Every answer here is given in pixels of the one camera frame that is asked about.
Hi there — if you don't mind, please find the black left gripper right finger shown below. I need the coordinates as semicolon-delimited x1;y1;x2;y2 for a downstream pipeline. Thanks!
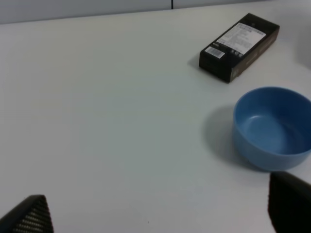
268;171;311;233

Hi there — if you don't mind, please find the blue plastic bowl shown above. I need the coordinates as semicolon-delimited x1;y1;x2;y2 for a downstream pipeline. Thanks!
233;87;311;171

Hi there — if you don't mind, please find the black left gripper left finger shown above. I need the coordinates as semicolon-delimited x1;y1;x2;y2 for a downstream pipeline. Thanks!
0;195;54;233

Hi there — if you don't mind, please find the black rectangular box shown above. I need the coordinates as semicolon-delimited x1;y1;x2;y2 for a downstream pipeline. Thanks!
199;13;280;83

